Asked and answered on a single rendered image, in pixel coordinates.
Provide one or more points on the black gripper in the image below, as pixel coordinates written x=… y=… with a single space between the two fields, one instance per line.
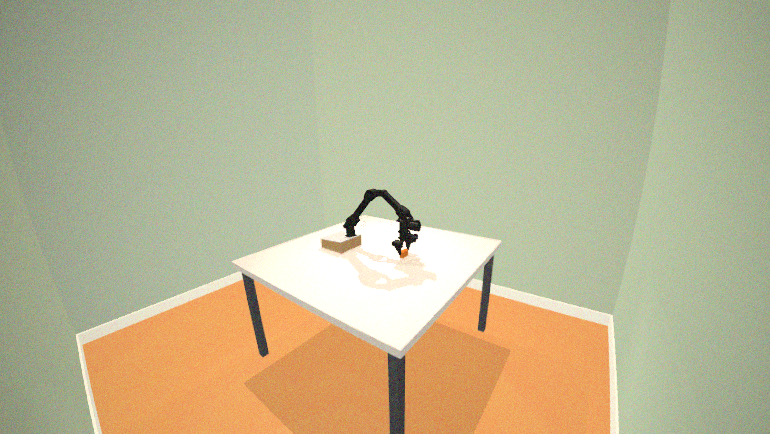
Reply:
x=398 y=244

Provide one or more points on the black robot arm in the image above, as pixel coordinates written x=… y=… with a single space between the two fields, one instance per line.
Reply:
x=401 y=211

